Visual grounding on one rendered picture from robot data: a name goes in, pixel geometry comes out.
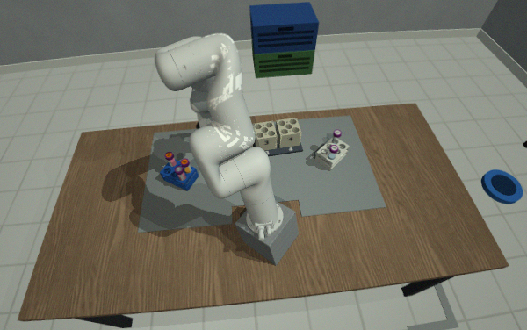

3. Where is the grey bench mat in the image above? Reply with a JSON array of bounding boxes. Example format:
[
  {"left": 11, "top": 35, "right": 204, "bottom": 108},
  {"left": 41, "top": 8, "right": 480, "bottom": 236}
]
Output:
[{"left": 138, "top": 116, "right": 386, "bottom": 233}]

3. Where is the blue tube rack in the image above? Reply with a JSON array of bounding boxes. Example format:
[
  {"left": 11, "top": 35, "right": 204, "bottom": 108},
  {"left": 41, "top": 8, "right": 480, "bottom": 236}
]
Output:
[{"left": 160, "top": 160, "right": 199, "bottom": 191}]

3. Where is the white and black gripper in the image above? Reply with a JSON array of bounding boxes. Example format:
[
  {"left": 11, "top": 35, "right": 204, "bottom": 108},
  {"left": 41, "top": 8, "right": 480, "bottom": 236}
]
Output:
[{"left": 196, "top": 112, "right": 212, "bottom": 129}]

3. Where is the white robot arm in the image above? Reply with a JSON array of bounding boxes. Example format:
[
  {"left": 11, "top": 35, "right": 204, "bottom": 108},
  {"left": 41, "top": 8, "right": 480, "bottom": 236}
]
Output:
[{"left": 155, "top": 33, "right": 284, "bottom": 240}]

